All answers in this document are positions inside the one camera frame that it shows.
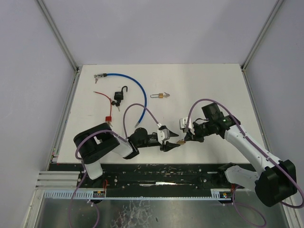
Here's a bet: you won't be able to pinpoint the small brass padlock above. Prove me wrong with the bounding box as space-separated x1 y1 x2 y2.
176 140 186 145

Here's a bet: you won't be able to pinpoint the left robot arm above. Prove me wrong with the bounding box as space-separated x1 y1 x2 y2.
73 123 180 180

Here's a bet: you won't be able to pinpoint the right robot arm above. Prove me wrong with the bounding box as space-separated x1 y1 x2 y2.
179 102 303 207

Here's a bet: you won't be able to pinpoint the long shackle brass padlock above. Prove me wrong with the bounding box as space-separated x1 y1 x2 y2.
150 93 163 98

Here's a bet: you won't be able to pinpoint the keys of black padlock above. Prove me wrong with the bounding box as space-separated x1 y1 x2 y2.
111 100 121 111

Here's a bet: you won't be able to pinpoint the black padlock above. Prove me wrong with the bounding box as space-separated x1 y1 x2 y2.
114 86 128 102

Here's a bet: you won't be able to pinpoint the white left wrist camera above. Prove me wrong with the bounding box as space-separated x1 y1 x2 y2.
157 126 171 144

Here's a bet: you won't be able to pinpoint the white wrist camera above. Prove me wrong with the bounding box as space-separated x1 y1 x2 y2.
179 117 193 130
157 126 171 144

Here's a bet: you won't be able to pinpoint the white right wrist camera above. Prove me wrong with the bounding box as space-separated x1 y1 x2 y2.
179 117 193 130

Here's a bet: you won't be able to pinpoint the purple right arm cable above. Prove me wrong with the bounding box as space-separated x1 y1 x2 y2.
187 98 300 209

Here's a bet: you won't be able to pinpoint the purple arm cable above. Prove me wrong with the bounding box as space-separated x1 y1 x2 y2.
187 98 300 209
75 103 162 164

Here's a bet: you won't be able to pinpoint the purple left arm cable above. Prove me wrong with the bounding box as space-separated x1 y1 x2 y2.
75 103 162 164

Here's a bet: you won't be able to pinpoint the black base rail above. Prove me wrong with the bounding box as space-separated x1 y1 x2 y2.
47 162 245 190

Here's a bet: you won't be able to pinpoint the red cable padlock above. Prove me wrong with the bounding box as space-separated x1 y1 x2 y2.
93 90 113 122

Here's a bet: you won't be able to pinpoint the blue cable lock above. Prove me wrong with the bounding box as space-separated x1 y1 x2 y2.
98 73 147 127

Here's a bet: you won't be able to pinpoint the keys of blue cable lock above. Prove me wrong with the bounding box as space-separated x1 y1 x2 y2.
94 75 100 83

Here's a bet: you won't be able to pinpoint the left aluminium frame post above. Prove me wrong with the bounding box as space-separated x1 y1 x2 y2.
35 0 80 72

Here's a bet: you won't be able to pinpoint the aluminium frame post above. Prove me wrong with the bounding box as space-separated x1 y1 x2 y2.
35 0 80 72
241 0 285 71

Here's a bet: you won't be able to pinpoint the right aluminium frame post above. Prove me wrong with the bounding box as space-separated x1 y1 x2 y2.
241 0 285 71

